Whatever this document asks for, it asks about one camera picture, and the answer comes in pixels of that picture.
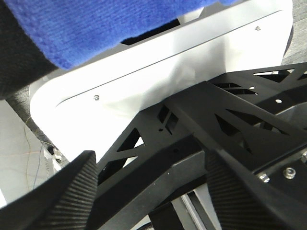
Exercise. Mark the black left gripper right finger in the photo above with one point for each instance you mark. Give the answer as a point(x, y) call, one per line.
point(257, 177)

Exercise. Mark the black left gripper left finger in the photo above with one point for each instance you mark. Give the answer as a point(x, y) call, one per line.
point(63, 202)

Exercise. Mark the blue microfibre towel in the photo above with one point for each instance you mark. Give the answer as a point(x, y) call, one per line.
point(71, 32)

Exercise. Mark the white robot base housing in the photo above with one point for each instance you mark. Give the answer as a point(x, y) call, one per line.
point(87, 108)

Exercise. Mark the black fabric table mat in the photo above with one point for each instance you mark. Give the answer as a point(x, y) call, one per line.
point(21, 62)

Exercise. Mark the black perforated metal frame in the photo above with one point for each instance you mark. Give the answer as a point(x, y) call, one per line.
point(156, 158)

